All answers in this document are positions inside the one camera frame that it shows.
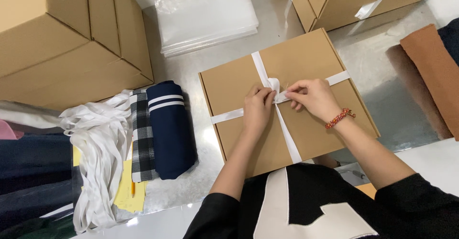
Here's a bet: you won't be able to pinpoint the person's right hand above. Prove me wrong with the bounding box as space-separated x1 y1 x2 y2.
285 79 342 124

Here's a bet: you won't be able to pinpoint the person's left hand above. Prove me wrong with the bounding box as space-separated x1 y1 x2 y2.
243 86 277 134

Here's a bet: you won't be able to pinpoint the white satin ribbon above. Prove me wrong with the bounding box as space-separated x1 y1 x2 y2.
210 51 351 165

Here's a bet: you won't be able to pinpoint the flat brown cardboard box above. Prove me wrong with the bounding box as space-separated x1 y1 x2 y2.
198 27 381 179

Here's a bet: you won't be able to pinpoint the navy cloth with white stripes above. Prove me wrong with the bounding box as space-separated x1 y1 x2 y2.
146 80 198 181

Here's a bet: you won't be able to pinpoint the black shirt with white patch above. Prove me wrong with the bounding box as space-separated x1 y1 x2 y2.
182 163 459 239

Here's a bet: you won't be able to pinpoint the stack of clear plastic bags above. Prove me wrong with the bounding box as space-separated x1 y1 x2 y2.
154 0 260 58

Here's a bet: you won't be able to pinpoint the black white plaid cloth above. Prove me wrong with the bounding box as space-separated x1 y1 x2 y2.
129 89 160 183

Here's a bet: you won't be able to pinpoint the brown folded fabric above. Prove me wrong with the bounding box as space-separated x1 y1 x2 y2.
399 24 459 141

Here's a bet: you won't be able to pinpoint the dark navy fabric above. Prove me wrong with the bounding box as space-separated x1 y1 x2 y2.
437 18 459 67

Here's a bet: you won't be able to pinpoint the yellow paper notes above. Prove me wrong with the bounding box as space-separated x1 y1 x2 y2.
73 145 148 213

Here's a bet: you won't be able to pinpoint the bundle of loose white ribbons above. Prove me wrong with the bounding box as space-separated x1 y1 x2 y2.
58 90 134 235

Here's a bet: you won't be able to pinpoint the stack of large cardboard cartons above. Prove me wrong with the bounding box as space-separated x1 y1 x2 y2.
0 0 155 112

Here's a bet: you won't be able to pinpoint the pile of dark clothes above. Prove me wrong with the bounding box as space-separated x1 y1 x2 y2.
0 100 84 239

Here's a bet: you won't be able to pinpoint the red beaded bracelet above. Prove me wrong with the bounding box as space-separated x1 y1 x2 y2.
324 108 356 130

